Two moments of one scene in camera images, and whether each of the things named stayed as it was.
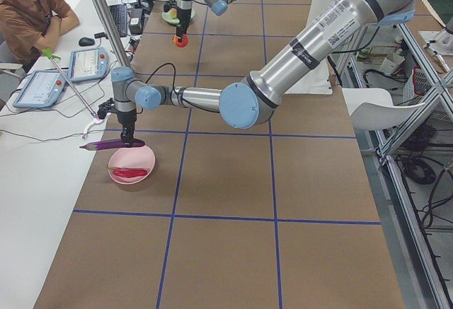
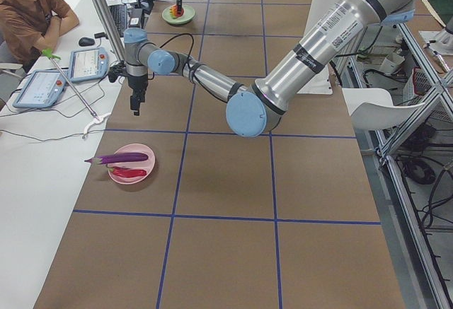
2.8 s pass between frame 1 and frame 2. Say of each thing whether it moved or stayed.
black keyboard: stayed
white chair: stayed
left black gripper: moved
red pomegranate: moved
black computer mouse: stayed
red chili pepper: stayed
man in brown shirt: stayed
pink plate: stayed
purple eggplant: moved
